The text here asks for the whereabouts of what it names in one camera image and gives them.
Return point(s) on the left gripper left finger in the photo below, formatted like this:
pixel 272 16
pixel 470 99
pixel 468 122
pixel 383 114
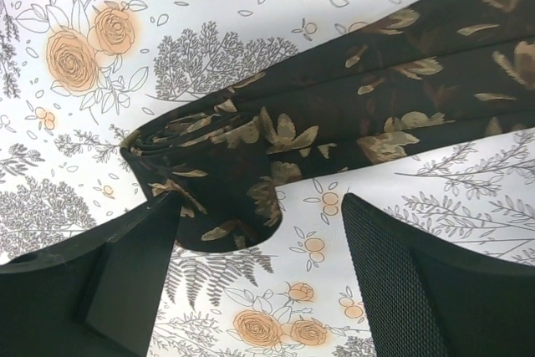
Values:
pixel 94 294

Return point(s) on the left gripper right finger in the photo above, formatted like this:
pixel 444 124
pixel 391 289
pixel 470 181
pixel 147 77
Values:
pixel 425 296

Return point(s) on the black gold floral tie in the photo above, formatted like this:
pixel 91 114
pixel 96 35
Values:
pixel 437 73

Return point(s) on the floral patterned table mat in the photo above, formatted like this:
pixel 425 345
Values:
pixel 78 77

